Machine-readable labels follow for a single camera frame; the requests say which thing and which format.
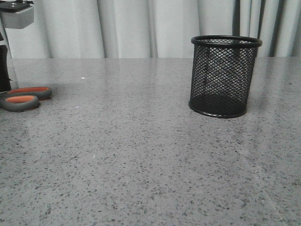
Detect grey and orange scissors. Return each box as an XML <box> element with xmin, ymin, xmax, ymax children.
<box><xmin>0</xmin><ymin>87</ymin><xmax>52</xmax><ymax>112</ymax></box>

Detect black wire mesh pen cup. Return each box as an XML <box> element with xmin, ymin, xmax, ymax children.
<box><xmin>189</xmin><ymin>35</ymin><xmax>262</xmax><ymax>118</ymax></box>

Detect grey pleated curtain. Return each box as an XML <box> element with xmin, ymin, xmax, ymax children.
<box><xmin>0</xmin><ymin>0</ymin><xmax>301</xmax><ymax>59</ymax></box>

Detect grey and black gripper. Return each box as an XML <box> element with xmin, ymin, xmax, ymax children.
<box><xmin>0</xmin><ymin>0</ymin><xmax>34</xmax><ymax>92</ymax></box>

